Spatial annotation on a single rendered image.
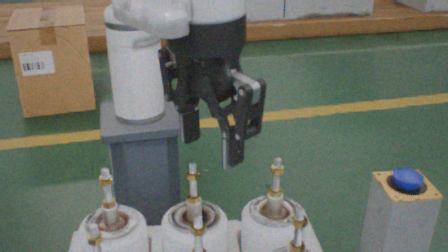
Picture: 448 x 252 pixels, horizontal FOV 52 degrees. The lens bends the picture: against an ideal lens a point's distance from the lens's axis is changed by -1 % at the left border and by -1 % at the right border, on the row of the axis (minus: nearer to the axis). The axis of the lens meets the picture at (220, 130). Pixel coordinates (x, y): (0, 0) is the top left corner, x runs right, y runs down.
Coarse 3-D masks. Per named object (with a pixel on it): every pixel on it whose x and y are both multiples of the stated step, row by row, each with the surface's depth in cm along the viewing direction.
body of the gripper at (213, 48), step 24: (192, 24) 39; (216, 24) 39; (240, 24) 40; (192, 48) 40; (216, 48) 40; (240, 48) 42; (216, 72) 42; (240, 72) 42; (192, 96) 47; (216, 96) 43
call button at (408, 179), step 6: (402, 168) 64; (408, 168) 64; (396, 174) 62; (402, 174) 62; (408, 174) 62; (414, 174) 62; (420, 174) 62; (396, 180) 62; (402, 180) 61; (408, 180) 61; (414, 180) 61; (420, 180) 61; (402, 186) 62; (408, 186) 61; (414, 186) 61; (420, 186) 61
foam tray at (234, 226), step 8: (232, 224) 76; (240, 224) 76; (152, 232) 74; (160, 232) 74; (232, 232) 74; (240, 232) 76; (312, 232) 74; (72, 240) 73; (152, 240) 73; (160, 240) 73; (232, 240) 73; (240, 240) 76; (312, 240) 73; (72, 248) 71; (80, 248) 71; (152, 248) 71; (160, 248) 71; (232, 248) 71; (240, 248) 77; (312, 248) 71; (320, 248) 71
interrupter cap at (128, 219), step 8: (120, 208) 68; (128, 208) 68; (88, 216) 66; (96, 216) 66; (120, 216) 67; (128, 216) 66; (136, 216) 66; (88, 224) 65; (120, 224) 65; (128, 224) 65; (136, 224) 65; (88, 232) 63; (104, 232) 63; (112, 232) 63; (120, 232) 63; (128, 232) 63
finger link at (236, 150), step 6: (234, 126) 44; (252, 126) 43; (234, 132) 44; (252, 132) 43; (234, 138) 44; (246, 138) 43; (234, 144) 45; (240, 144) 45; (234, 150) 45; (240, 150) 46; (234, 156) 45; (240, 156) 46; (234, 162) 46; (240, 162) 47
